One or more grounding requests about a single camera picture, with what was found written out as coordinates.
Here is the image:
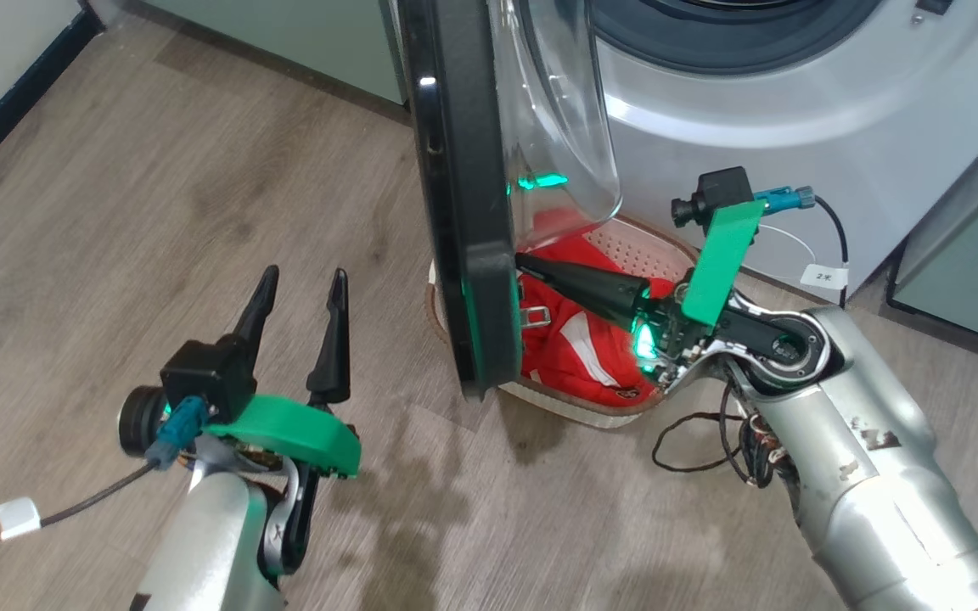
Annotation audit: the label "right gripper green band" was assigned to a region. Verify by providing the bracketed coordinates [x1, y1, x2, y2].
[514, 199, 834, 393]

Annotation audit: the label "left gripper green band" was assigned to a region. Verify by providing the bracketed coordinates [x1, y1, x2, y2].
[200, 265, 362, 582]

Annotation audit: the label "red jersey with white patch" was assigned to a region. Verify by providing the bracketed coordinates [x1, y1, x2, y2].
[516, 208, 678, 408]

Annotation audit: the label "round washing machine door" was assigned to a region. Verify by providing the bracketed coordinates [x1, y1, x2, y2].
[396, 0, 623, 401]

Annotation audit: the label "white perforated laundry basket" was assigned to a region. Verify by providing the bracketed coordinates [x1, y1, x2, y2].
[426, 215, 704, 430]

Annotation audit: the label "white front-load washing machine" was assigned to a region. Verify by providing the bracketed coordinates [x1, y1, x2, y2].
[506, 0, 978, 305]

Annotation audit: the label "pale green cabinet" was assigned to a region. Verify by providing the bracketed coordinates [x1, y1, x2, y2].
[128, 0, 411, 107]

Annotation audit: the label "black baseboard strip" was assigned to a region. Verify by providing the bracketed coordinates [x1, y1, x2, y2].
[0, 7, 104, 202]

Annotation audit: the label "pale green cabinet two doors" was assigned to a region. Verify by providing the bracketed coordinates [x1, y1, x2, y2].
[880, 110, 978, 374]

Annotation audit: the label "left camera cable teal connector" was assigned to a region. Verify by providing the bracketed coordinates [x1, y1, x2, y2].
[0, 395, 208, 561]

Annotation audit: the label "camera cable teal connector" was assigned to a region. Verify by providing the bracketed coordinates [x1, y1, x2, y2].
[752, 185, 851, 289]
[0, 395, 208, 561]

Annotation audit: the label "right camera cable teal connector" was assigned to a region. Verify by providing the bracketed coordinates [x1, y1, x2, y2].
[752, 185, 851, 289]

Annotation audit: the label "right arm thin wire bundle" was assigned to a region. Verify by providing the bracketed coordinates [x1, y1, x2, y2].
[652, 373, 791, 491]

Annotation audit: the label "white tag right cable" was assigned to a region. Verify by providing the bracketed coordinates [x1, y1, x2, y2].
[799, 263, 851, 291]

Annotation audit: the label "white tag cable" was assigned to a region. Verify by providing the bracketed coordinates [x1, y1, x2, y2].
[0, 496, 42, 541]
[799, 263, 851, 291]

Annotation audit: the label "white tag left cable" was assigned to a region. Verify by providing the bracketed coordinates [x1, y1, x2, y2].
[0, 496, 42, 541]

